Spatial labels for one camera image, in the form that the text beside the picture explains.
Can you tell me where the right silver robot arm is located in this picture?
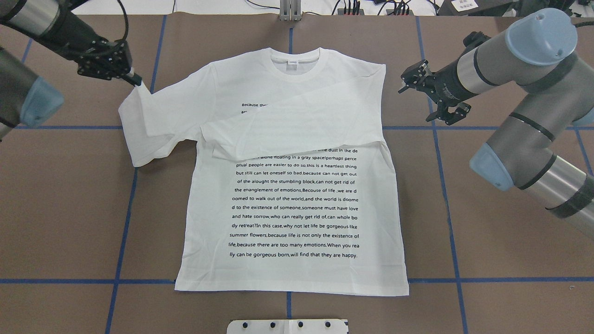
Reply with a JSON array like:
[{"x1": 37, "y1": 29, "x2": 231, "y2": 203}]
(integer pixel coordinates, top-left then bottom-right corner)
[{"x1": 401, "y1": 8, "x2": 594, "y2": 237}]

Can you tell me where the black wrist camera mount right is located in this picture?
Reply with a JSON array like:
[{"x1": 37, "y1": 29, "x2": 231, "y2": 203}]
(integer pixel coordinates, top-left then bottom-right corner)
[{"x1": 458, "y1": 31, "x2": 490, "y2": 59}]

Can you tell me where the white camera pole base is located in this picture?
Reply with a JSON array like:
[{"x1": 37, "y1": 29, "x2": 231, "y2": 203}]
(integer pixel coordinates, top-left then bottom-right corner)
[{"x1": 226, "y1": 319, "x2": 349, "y2": 334}]

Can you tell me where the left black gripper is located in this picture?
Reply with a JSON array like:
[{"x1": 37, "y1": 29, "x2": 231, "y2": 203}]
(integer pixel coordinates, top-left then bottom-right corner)
[{"x1": 77, "y1": 40, "x2": 142, "y2": 86}]

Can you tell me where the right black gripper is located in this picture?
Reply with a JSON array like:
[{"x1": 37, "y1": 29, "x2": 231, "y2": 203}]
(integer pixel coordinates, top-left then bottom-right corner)
[{"x1": 398, "y1": 59, "x2": 478, "y2": 126}]

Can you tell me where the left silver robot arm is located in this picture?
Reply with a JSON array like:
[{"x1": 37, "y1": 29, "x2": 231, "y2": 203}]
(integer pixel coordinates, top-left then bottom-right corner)
[{"x1": 0, "y1": 0, "x2": 142, "y2": 139}]

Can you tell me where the aluminium frame post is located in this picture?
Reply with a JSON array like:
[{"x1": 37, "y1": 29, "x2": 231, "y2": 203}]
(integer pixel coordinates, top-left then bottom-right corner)
[{"x1": 279, "y1": 0, "x2": 303, "y2": 21}]

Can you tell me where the white long-sleeve printed shirt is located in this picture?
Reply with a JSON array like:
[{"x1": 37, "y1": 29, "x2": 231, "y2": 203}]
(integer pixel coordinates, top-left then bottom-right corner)
[{"x1": 119, "y1": 48, "x2": 409, "y2": 296}]

